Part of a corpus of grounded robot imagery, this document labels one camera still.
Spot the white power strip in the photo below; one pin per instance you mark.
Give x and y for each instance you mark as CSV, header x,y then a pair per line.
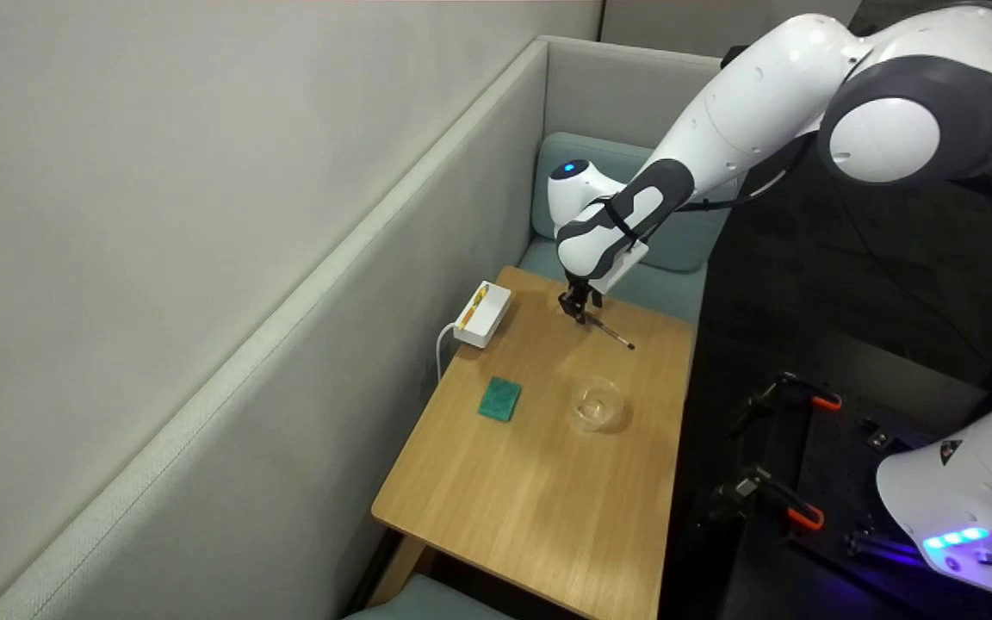
x,y
483,314

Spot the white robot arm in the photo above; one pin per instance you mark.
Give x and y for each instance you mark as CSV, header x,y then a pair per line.
x,y
774,91

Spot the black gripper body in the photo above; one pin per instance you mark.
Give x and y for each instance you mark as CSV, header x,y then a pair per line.
x,y
581,283

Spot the wooden table leg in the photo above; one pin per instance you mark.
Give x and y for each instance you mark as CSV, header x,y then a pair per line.
x,y
394,572

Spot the green sponge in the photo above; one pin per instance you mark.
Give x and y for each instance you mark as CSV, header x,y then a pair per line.
x,y
500,401

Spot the teal upholstered bench seat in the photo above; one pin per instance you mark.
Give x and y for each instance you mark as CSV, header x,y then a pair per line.
x,y
679,247
427,603

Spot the dark blue pen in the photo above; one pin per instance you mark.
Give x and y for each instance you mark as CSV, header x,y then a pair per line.
x,y
612,334

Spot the black bar clamp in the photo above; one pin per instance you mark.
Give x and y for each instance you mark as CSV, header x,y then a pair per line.
x,y
781,499
791,396

